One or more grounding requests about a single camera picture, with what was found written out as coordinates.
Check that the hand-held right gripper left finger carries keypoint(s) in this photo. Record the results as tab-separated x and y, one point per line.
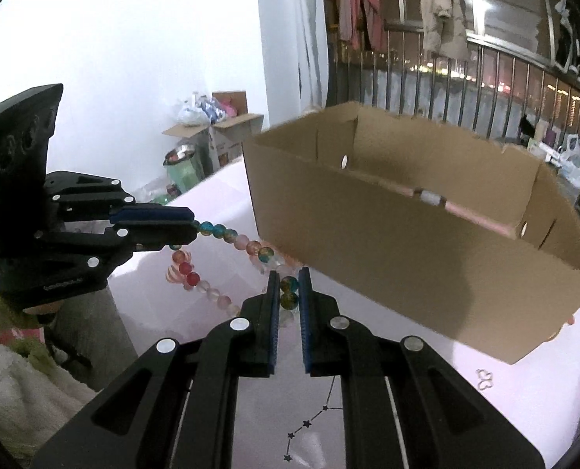
271	325

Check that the person's left hand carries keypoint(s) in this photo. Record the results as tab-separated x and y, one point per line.
40	313

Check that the white plastic bag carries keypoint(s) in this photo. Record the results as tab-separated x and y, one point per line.
192	113

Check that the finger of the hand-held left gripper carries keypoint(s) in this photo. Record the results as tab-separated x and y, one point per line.
148	215
74	264

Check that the hanging pink garments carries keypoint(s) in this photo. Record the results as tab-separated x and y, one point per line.
363	5

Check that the white shopping bag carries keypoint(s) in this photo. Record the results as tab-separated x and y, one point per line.
576	161

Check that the hanging beige jacket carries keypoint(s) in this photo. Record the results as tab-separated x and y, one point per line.
441	10

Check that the person's left forearm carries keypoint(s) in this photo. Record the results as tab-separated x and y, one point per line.
11	381

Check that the white curtain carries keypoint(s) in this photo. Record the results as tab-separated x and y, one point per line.
309	34

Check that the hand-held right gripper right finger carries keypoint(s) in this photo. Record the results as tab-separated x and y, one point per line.
305	327

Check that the brown cardboard box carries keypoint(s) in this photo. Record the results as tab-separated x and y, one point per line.
417	273

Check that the metal pot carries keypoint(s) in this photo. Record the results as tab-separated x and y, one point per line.
180	154

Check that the metal railing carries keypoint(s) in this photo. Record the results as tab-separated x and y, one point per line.
490	83

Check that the open cardboard box with clothes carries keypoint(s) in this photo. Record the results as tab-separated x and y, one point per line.
231	132

